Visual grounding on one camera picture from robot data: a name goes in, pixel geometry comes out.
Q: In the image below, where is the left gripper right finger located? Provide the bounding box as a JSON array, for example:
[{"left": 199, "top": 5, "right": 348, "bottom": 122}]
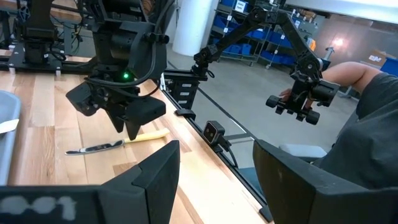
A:
[{"left": 252, "top": 139, "right": 398, "bottom": 224}]

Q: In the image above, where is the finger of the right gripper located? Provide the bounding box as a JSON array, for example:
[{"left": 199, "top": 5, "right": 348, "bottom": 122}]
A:
[
  {"left": 105, "top": 107, "right": 126, "bottom": 134},
  {"left": 124, "top": 119, "right": 143, "bottom": 141}
]

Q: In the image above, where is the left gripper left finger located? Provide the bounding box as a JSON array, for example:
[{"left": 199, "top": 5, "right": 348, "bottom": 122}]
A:
[{"left": 0, "top": 139, "right": 181, "bottom": 224}]

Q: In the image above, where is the grey plastic tray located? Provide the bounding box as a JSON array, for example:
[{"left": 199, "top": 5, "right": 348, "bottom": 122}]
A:
[{"left": 0, "top": 90, "right": 22, "bottom": 187}]

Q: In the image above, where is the person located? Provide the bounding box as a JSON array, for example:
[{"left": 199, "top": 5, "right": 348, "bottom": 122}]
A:
[{"left": 279, "top": 61, "right": 398, "bottom": 190}]

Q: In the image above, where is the white round pillar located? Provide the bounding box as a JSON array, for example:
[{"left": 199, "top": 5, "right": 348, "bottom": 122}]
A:
[{"left": 172, "top": 0, "right": 220, "bottom": 57}]

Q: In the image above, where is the metal rack with blue bins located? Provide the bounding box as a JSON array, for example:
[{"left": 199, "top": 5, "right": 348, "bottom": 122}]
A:
[{"left": 211, "top": 0, "right": 318, "bottom": 68}]

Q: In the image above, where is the large blue bin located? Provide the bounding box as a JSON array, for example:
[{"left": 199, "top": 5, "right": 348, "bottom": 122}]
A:
[{"left": 379, "top": 57, "right": 398, "bottom": 77}]

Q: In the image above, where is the cardboard box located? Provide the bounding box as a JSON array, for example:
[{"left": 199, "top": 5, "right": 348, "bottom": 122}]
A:
[{"left": 366, "top": 49, "right": 397, "bottom": 68}]

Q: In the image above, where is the knife with yellow handle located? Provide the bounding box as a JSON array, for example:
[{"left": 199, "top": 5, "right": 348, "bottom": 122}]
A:
[{"left": 64, "top": 128, "right": 171, "bottom": 156}]

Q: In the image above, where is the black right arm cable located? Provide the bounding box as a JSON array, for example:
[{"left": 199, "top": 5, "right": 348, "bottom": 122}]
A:
[{"left": 83, "top": 37, "right": 163, "bottom": 94}]

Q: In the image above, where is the black aluminium table frame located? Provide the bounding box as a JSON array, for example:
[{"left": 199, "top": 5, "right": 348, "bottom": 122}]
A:
[{"left": 0, "top": 40, "right": 274, "bottom": 223}]

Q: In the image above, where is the small black table camera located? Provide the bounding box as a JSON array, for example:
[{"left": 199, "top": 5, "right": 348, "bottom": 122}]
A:
[{"left": 202, "top": 120, "right": 233, "bottom": 154}]

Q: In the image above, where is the black camera cable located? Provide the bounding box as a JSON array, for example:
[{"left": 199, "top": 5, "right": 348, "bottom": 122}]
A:
[{"left": 222, "top": 139, "right": 239, "bottom": 169}]

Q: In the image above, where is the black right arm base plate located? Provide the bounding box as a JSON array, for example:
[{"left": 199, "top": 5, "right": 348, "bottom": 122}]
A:
[{"left": 7, "top": 42, "right": 63, "bottom": 74}]

